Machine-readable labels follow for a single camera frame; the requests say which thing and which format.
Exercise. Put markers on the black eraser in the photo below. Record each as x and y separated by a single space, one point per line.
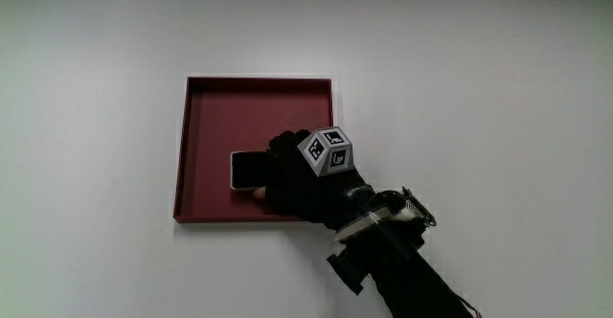
250 170

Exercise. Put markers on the person's right hand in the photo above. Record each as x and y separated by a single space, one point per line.
306 188

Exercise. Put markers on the dark red square tray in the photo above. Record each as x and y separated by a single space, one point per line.
225 126

